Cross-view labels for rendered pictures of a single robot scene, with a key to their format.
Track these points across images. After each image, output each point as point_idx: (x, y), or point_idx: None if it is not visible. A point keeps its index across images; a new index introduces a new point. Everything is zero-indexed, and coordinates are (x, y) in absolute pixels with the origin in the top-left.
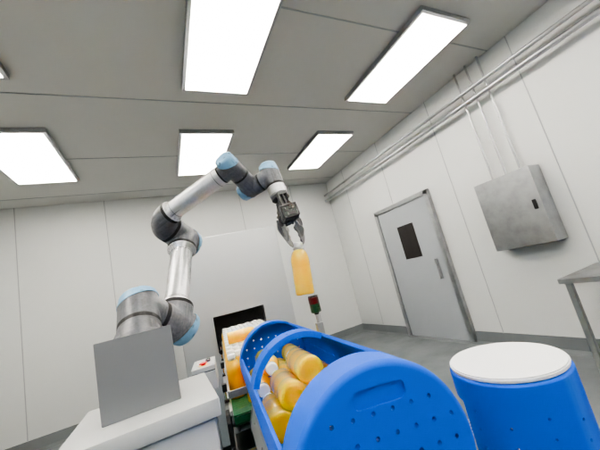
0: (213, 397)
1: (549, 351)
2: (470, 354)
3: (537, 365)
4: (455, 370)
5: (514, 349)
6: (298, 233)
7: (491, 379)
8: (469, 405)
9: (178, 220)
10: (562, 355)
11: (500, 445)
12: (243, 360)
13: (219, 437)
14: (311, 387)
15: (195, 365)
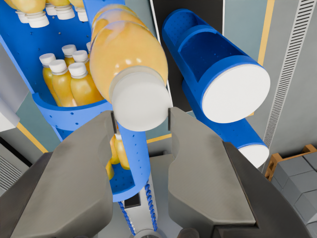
0: (10, 126)
1: (254, 106)
2: (235, 78)
3: (230, 115)
4: (205, 93)
5: (253, 91)
6: (173, 155)
7: (204, 114)
8: (196, 88)
9: None
10: (248, 113)
11: (191, 90)
12: None
13: (19, 106)
14: None
15: None
